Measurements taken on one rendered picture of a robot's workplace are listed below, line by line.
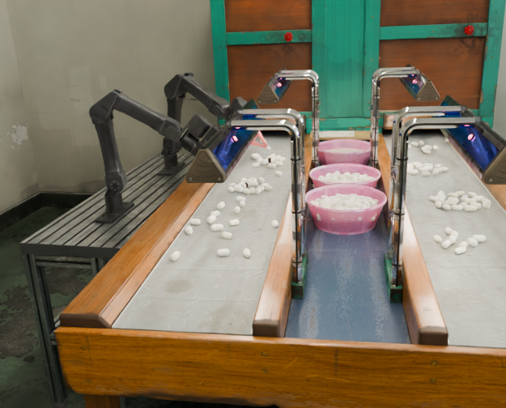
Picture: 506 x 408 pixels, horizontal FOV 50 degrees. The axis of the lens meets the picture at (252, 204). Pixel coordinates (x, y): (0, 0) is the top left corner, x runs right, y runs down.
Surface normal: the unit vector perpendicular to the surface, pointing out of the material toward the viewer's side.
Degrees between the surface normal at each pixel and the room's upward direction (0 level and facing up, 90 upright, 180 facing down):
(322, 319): 0
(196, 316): 0
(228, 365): 90
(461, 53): 90
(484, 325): 0
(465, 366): 90
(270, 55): 90
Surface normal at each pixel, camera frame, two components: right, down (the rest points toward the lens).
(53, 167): -0.22, 0.33
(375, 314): -0.04, -0.94
